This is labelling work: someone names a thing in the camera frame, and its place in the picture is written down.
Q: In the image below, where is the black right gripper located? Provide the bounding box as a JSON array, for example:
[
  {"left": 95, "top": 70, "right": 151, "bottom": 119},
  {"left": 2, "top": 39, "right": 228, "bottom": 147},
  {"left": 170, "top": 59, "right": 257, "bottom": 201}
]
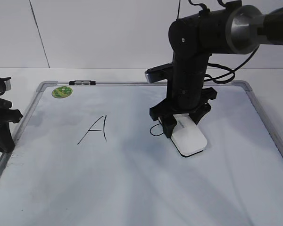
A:
[{"left": 150, "top": 88, "right": 217, "bottom": 138}]

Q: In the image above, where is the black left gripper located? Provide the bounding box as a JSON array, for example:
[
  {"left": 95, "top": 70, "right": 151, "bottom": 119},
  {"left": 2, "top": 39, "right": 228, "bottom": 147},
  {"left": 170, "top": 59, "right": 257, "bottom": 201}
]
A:
[{"left": 0, "top": 98, "right": 23, "bottom": 153}]

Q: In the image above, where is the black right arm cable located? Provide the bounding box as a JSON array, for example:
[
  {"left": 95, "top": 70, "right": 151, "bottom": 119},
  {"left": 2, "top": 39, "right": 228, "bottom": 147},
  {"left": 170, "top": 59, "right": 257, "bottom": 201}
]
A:
[{"left": 187, "top": 0, "right": 261, "bottom": 85}]

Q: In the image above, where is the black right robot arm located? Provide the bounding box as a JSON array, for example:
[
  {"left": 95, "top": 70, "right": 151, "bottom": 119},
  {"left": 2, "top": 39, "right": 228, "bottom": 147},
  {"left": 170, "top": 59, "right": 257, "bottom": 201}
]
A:
[{"left": 145, "top": 0, "right": 283, "bottom": 138}]

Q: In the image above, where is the white board with aluminium frame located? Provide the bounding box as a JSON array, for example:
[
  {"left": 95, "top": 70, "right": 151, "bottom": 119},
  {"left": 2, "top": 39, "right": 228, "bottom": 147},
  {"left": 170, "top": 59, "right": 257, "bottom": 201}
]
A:
[{"left": 0, "top": 81, "right": 283, "bottom": 226}]

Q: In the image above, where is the white whiteboard eraser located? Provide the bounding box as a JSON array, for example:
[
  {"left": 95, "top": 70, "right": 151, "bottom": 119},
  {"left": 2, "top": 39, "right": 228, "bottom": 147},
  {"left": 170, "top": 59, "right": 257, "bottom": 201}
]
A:
[{"left": 171, "top": 114, "right": 207, "bottom": 157}]

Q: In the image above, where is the round green sticker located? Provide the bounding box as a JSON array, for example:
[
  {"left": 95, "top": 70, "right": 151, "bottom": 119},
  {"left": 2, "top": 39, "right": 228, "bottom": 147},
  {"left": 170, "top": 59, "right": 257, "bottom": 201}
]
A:
[{"left": 51, "top": 86, "right": 73, "bottom": 99}]

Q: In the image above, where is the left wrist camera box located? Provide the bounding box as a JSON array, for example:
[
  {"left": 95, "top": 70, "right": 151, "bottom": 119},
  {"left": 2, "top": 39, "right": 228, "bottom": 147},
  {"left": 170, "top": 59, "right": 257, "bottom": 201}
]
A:
[{"left": 0, "top": 77, "right": 11, "bottom": 96}]

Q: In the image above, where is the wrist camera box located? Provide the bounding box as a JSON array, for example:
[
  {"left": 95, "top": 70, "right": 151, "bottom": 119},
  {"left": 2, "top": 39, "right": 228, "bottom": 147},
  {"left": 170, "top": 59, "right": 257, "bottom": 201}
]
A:
[
  {"left": 145, "top": 63, "right": 173, "bottom": 84},
  {"left": 0, "top": 77, "right": 11, "bottom": 96}
]

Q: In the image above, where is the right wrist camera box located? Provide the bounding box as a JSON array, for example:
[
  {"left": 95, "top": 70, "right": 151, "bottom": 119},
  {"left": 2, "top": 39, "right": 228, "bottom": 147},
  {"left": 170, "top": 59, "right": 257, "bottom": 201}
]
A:
[{"left": 145, "top": 63, "right": 173, "bottom": 84}]

